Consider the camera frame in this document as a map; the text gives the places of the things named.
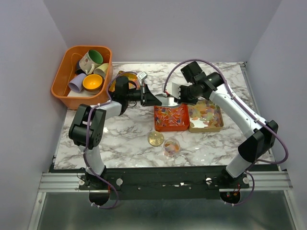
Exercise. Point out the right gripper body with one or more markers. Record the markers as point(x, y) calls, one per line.
point(176, 90)

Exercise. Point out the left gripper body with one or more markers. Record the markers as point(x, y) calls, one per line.
point(142, 91)

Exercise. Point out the silver metal scoop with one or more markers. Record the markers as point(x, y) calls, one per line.
point(167, 100)

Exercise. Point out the orange lollipop tin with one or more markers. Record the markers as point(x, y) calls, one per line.
point(171, 119)

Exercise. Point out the gold popsicle candy tin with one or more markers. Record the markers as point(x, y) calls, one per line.
point(205, 116)

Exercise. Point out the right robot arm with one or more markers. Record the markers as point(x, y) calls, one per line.
point(259, 133)

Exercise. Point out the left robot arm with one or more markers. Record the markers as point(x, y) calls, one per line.
point(87, 127)

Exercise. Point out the dark tin of gummies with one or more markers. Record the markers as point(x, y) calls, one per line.
point(133, 82)

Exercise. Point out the gold jar lid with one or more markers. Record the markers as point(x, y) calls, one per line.
point(155, 138)

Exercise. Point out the cream yellow cup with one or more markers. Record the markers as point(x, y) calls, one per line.
point(101, 70)

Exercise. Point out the clear glass jar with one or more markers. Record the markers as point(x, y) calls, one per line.
point(171, 147)

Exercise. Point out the yellow-inside bowl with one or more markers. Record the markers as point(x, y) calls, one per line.
point(93, 83)

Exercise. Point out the floral green-inside mug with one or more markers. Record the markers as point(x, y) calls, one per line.
point(90, 61)

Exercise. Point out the dark navy cup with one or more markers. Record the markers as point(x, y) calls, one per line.
point(78, 69)

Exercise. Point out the lavender cup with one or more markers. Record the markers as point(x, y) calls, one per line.
point(76, 84)

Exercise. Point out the orange plastic bin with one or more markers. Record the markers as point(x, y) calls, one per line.
point(66, 73)

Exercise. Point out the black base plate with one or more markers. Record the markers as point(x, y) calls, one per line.
point(164, 182)

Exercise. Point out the aluminium frame rail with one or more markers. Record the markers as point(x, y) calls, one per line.
point(59, 183)

